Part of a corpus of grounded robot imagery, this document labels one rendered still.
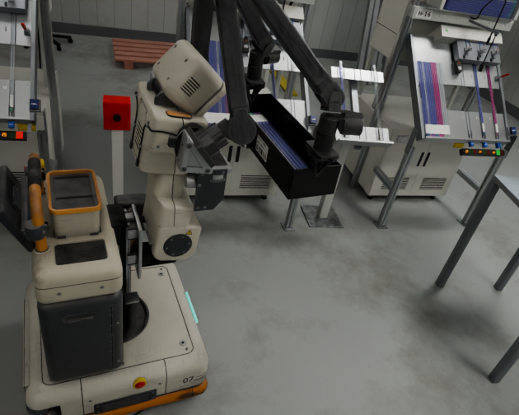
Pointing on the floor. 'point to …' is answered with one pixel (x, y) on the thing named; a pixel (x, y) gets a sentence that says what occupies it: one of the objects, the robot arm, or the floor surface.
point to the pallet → (138, 51)
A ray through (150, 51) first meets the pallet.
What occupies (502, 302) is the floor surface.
